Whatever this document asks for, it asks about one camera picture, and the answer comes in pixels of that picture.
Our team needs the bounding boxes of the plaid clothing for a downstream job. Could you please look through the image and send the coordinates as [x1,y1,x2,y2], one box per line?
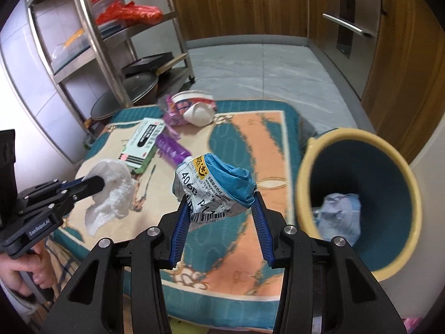
[42,238,72,286]

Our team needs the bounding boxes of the white tissue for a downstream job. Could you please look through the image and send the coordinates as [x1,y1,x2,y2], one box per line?
[83,159,134,235]

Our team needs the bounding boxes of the blue white courier bag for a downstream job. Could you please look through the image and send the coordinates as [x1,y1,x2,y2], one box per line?
[173,152,256,232]

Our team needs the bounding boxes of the red plastic bag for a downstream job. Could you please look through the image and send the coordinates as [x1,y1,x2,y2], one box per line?
[95,1,164,26]

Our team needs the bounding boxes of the blue bin with yellow rim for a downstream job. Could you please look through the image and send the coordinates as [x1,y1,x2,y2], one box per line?
[295,129,423,282]

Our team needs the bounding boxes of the black square pan wooden handle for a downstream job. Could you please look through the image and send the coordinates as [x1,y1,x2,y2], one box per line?
[121,52,188,77]

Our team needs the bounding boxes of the purple wrapper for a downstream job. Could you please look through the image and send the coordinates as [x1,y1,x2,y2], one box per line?
[155,133,192,164]

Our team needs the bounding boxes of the steel kitchen rack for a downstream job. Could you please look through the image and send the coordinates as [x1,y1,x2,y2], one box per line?
[26,0,195,126]

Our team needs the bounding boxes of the wooden base cabinet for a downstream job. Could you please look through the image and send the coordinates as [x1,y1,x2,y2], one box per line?
[308,0,445,162]
[170,0,318,42]

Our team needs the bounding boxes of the clear storage box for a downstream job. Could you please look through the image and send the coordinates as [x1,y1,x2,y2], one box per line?
[50,24,115,75]

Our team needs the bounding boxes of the purple printed snack packet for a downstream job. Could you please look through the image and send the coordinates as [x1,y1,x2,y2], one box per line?
[163,95,190,129]

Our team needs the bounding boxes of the red-lid plastic jar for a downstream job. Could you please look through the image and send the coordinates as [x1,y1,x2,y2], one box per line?
[91,0,126,18]

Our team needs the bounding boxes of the yellow packet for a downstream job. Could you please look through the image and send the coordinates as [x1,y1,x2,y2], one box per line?
[64,28,86,47]

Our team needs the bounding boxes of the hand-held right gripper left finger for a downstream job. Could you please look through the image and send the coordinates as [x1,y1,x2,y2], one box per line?
[50,198,195,334]

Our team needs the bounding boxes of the teal beige printed mat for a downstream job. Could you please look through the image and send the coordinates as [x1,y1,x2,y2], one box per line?
[57,101,315,331]

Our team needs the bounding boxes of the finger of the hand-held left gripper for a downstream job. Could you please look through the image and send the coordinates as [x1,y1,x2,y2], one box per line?
[57,175,107,199]
[50,193,94,218]

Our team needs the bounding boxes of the white green medicine box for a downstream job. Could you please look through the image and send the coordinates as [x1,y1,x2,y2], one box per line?
[118,117,165,175]

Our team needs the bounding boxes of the clear bag with pink item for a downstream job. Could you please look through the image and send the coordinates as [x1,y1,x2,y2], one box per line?
[400,316,428,334]

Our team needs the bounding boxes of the person's left hand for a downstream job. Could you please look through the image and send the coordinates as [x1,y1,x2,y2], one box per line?
[0,242,56,300]

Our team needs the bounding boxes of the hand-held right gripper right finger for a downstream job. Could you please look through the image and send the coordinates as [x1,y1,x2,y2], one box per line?
[251,191,407,334]

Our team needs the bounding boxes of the dark wok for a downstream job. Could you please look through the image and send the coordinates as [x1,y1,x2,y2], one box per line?
[90,90,129,121]

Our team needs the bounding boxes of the crushed paper cup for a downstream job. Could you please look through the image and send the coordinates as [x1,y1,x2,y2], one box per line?
[172,90,217,126]

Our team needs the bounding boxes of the paper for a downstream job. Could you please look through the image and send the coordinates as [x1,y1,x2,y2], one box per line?
[318,192,362,246]

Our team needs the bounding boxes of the steel built-in oven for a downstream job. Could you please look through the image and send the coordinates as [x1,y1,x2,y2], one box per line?
[318,0,381,100]

